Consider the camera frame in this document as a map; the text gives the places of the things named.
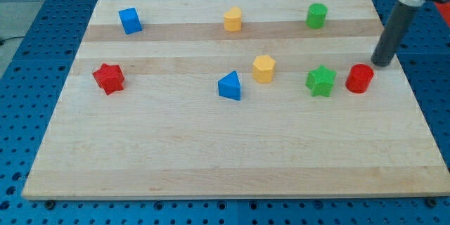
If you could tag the wooden board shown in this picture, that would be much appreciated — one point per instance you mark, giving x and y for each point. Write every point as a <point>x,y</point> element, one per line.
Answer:
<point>170,135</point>

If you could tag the green star block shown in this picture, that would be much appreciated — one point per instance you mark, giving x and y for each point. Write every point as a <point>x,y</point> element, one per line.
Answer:
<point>321,81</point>

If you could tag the red cylinder block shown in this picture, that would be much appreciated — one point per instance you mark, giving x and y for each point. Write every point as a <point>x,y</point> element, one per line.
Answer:
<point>359,78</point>

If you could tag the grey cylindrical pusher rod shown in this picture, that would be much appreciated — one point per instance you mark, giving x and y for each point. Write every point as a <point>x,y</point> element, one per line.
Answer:
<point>400,19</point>

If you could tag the yellow hexagon block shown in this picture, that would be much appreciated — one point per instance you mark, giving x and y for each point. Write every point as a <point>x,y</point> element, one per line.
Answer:
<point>263,69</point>

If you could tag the yellow heart block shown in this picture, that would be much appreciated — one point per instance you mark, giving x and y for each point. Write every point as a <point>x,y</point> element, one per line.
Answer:
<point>233,19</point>

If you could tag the green cylinder block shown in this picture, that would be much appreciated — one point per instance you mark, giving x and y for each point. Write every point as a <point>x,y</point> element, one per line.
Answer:
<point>316,16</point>

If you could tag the blue triangle block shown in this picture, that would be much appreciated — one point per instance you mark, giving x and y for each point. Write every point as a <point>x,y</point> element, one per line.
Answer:
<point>229,86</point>

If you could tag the blue cube block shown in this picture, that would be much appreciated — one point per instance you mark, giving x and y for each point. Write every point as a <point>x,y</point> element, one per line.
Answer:
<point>130,20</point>

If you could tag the red star block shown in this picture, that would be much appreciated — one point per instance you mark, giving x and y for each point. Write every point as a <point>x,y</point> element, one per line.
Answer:
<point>109,78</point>

